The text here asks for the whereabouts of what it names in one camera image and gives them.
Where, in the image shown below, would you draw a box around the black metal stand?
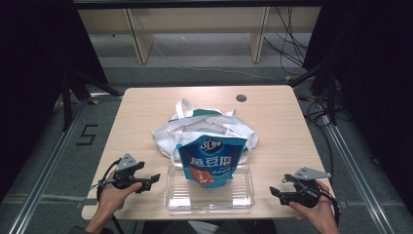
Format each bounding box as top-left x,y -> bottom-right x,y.
287,59 -> 339,127
60,66 -> 125,132

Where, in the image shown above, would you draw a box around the white and green tote bag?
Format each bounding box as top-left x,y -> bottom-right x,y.
151,97 -> 260,161

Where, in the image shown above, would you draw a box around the hand-held gripper cable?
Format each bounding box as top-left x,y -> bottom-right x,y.
95,157 -> 126,234
319,188 -> 342,226

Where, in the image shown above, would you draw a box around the blue snack pouch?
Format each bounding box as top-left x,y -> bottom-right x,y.
176,135 -> 248,190

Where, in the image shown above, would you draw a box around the clear plastic container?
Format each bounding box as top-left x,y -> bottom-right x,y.
164,159 -> 255,215

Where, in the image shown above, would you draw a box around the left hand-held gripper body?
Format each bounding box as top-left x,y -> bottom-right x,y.
111,152 -> 146,191

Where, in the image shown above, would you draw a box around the left hand-held gripper cable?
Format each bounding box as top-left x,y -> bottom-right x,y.
95,157 -> 126,234

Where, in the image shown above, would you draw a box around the right hand-held gripper cable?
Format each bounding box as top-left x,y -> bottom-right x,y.
319,188 -> 342,226

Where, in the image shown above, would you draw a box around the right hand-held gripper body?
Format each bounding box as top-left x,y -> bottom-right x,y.
283,166 -> 333,209

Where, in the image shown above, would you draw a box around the light wooden shelf unit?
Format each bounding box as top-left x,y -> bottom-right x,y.
77,5 -> 323,65

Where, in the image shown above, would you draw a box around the black floor cables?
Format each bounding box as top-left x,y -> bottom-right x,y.
262,6 -> 310,76

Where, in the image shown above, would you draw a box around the dark curtain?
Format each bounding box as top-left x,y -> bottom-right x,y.
0,0 -> 110,204
301,0 -> 413,207

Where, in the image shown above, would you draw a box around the person's right hand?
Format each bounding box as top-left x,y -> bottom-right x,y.
287,179 -> 336,227

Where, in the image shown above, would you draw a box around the aluminium floor rail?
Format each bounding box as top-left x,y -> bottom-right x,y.
7,93 -> 125,234
319,111 -> 396,234

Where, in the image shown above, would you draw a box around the white floor cable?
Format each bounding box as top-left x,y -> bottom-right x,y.
151,41 -> 288,83

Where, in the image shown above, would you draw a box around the person's left hand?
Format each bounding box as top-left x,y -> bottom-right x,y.
96,176 -> 144,214

